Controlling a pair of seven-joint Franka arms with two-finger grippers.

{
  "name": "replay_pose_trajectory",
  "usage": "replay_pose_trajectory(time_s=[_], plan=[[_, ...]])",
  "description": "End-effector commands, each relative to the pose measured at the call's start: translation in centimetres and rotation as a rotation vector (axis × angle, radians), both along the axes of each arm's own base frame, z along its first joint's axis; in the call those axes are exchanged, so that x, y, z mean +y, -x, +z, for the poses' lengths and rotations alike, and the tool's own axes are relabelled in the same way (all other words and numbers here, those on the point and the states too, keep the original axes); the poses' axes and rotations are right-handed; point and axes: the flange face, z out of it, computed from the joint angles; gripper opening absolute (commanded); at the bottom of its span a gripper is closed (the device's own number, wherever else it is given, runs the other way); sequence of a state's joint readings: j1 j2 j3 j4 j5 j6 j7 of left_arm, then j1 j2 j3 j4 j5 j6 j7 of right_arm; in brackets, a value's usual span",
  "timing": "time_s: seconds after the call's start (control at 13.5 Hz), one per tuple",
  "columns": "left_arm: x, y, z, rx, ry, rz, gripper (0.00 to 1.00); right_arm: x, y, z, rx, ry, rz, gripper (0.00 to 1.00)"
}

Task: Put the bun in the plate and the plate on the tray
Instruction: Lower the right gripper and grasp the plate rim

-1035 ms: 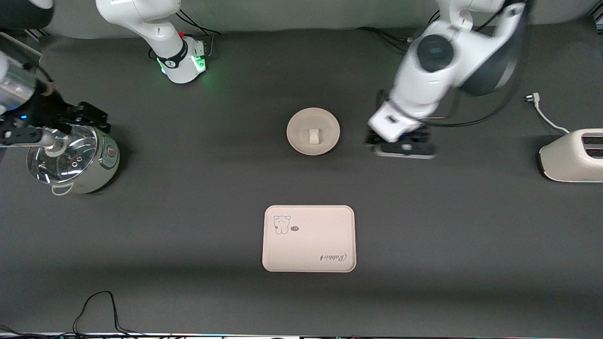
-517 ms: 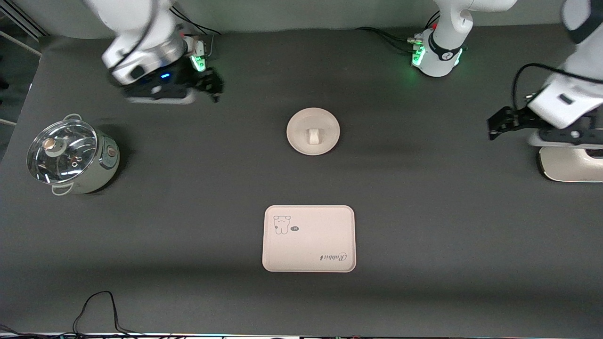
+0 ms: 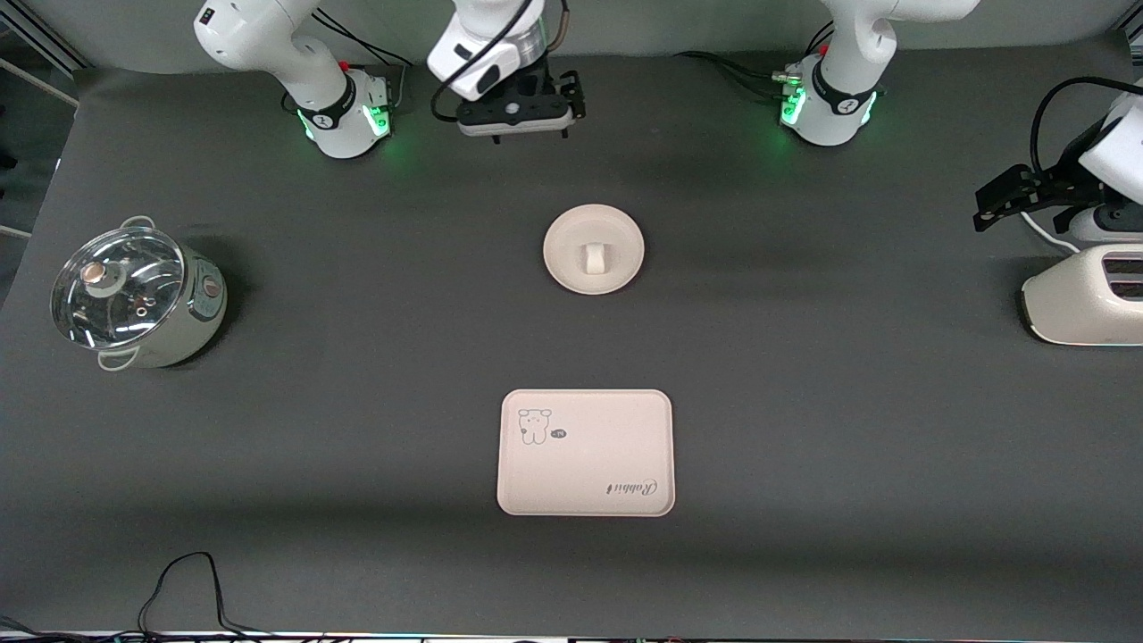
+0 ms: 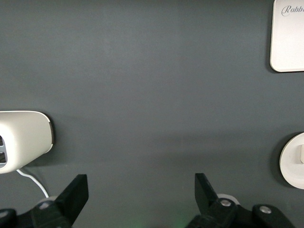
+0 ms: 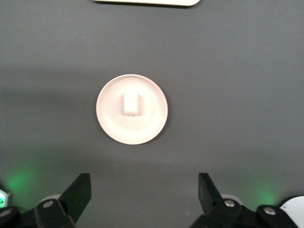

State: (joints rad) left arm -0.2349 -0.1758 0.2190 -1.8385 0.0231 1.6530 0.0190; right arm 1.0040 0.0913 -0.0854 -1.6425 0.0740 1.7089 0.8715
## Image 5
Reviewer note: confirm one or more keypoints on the round cream plate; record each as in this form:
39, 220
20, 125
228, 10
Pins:
111, 126

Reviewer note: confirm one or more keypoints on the cream rabbit print tray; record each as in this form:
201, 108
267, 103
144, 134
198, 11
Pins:
147, 2

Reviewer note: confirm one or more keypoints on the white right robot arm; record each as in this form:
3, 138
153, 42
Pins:
293, 209

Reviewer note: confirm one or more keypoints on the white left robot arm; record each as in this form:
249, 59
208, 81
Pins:
3, 199

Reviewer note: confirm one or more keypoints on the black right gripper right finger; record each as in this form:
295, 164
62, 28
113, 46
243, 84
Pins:
211, 204

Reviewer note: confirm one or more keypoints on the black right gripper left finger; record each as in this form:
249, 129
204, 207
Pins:
71, 202

